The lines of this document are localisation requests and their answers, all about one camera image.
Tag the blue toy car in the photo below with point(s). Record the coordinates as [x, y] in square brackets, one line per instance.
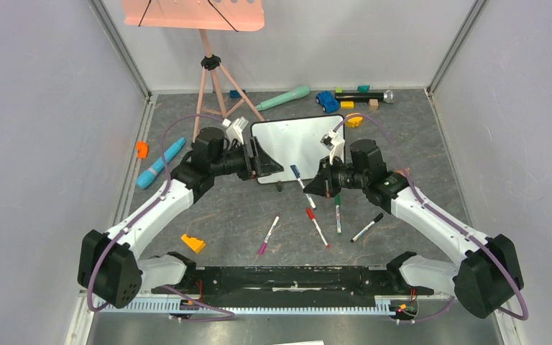
[327, 102]

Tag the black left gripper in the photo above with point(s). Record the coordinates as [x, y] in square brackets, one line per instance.
[261, 164]

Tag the orange stair block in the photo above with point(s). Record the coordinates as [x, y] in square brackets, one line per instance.
[193, 243]

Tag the black silver microphone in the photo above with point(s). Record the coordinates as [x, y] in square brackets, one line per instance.
[385, 96]

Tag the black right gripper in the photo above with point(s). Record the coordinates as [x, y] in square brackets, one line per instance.
[329, 177]

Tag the green whiteboard marker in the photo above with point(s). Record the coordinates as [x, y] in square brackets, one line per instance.
[338, 215]

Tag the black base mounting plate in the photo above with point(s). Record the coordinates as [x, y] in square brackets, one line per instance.
[294, 286]

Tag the red whiteboard marker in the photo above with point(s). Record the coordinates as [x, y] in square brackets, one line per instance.
[318, 228]

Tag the yellow rectangular block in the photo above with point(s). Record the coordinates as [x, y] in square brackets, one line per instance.
[347, 104]

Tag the teal block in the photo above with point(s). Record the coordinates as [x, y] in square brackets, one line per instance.
[363, 88]

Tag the yellow oval block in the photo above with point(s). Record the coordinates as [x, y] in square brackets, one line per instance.
[353, 120]

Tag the black whiteboard marker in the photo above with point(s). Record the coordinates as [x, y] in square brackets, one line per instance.
[365, 229]

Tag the blue whiteboard marker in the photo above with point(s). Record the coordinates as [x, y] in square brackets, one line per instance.
[297, 175]

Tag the blue toy microphone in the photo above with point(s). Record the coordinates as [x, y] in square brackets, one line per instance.
[146, 177]

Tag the small orange block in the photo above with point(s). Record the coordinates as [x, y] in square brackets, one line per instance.
[142, 149]

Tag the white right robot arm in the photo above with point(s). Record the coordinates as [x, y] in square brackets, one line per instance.
[483, 272]

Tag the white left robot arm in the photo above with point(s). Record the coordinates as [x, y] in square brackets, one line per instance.
[110, 265]

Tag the beige wooden cube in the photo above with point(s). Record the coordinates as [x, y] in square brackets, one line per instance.
[373, 104]

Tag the purple whiteboard marker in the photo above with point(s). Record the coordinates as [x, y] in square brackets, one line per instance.
[264, 244]

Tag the pink music stand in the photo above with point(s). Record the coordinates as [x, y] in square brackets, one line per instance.
[204, 16]

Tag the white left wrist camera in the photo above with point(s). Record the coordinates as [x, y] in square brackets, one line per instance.
[234, 129]

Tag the black framed whiteboard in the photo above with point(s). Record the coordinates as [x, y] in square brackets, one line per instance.
[294, 142]

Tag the mint green toy microphone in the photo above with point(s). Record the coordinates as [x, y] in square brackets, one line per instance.
[296, 93]

